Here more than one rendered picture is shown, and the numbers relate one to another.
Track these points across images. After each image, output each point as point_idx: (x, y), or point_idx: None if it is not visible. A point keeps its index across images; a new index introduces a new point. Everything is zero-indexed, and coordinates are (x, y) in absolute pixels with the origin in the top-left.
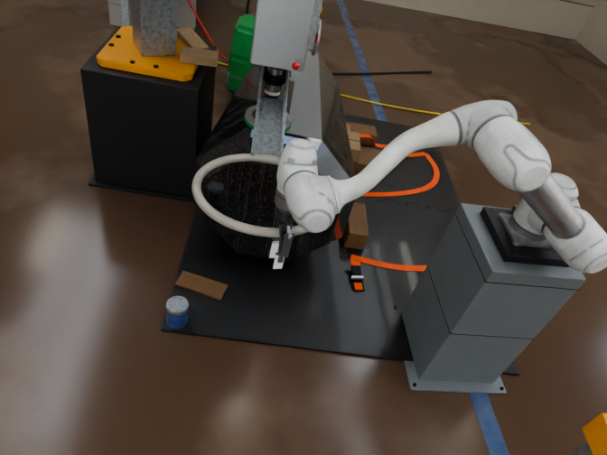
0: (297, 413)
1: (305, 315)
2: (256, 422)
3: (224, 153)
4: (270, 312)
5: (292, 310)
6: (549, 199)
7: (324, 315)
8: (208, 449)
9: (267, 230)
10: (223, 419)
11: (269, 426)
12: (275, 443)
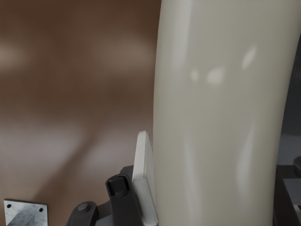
0: (146, 114)
1: (282, 133)
2: (133, 67)
3: None
4: (290, 85)
5: (293, 115)
6: None
7: (281, 158)
8: (101, 14)
9: (186, 195)
10: (135, 29)
11: (130, 82)
12: (112, 88)
